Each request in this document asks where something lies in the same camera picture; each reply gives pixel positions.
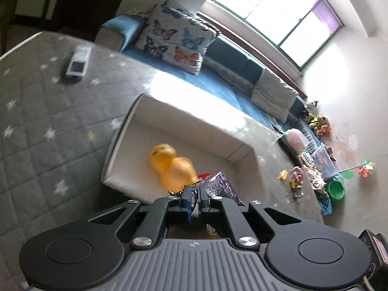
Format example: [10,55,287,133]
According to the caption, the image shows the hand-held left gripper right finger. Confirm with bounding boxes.
[198,186,299,250]

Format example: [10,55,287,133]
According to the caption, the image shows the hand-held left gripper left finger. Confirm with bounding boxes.
[88,186,192,249]

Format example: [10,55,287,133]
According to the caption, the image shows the clear patterned keychain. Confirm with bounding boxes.
[168,171,241,203]

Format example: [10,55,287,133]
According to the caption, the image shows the large orange rubber duck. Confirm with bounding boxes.
[162,157,197,190]

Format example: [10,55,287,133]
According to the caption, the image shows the small orange rubber duck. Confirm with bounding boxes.
[150,143,177,173]

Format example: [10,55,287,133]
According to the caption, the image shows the dark grey cardboard box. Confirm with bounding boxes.
[101,93,258,208]

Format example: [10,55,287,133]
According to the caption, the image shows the clear plastic food container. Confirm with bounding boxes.
[278,128,313,155]

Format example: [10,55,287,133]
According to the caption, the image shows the green plastic bowl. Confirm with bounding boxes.
[327,179,346,201]

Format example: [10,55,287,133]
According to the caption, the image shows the colourful pinwheel toy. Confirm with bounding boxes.
[336,158,376,179]

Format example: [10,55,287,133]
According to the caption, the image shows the clear storage box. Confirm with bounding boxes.
[309,145,338,179]

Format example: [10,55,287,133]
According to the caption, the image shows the orange plush toys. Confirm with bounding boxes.
[307,114,332,137]

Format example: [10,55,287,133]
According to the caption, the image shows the light grey cushion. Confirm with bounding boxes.
[251,68,298,123]

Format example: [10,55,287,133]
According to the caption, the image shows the blue sofa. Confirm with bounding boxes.
[95,15,332,216]

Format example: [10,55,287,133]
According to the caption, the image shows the butterfly print pillow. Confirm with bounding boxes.
[135,3,210,76]
[161,0,219,41]

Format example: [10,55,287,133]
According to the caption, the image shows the grey star quilted mattress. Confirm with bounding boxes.
[0,30,325,291]

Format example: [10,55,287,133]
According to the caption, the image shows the silver remote control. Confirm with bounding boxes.
[66,45,91,78]

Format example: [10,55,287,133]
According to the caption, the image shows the window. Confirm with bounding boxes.
[208,0,343,67]

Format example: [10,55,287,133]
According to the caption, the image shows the dark wooden door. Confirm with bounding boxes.
[57,0,134,35]

